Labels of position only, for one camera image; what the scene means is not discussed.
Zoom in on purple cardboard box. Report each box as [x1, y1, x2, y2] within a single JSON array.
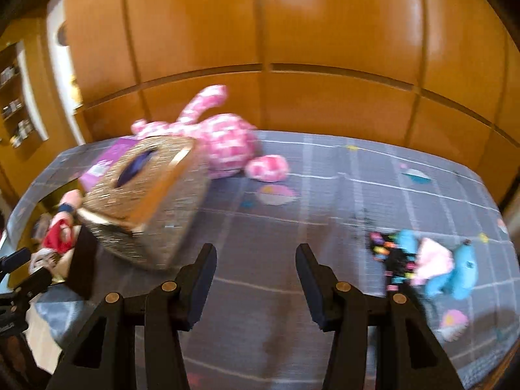
[[79, 138, 139, 189]]

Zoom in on pink spotted plush toy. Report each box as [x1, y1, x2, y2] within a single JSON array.
[[131, 84, 290, 183]]

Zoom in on pink roll with navy band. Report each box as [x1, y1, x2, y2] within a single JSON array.
[[57, 189, 84, 228]]

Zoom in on black hair tie colourful beads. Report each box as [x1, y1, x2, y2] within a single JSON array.
[[368, 231, 419, 293]]

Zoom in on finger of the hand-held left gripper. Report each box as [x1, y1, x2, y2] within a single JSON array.
[[64, 225, 99, 299]]

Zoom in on grey checked bedsheet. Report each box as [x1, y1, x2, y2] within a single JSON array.
[[8, 130, 520, 390]]

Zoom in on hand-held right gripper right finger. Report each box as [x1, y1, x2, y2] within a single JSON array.
[[295, 244, 464, 390]]

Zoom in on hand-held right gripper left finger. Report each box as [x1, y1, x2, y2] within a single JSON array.
[[46, 243, 218, 390]]

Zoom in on beige plush toy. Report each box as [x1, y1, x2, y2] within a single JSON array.
[[32, 215, 53, 244]]

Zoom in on light pink cloth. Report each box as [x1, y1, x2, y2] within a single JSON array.
[[410, 238, 453, 287]]

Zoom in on red doll toy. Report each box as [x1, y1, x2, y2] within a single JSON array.
[[8, 193, 82, 285]]

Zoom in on red soft item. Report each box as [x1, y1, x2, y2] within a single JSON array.
[[43, 217, 76, 253]]

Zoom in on white cloth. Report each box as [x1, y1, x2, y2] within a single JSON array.
[[28, 250, 74, 281]]

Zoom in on wooden wall shelf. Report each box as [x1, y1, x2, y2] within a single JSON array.
[[0, 41, 49, 159]]

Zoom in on silver glitter tissue box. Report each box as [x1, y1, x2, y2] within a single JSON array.
[[77, 136, 210, 271]]

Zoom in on teal plush toy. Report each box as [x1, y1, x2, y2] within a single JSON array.
[[396, 229, 478, 300]]

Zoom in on wooden wardrobe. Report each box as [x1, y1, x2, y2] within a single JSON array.
[[61, 0, 520, 151]]

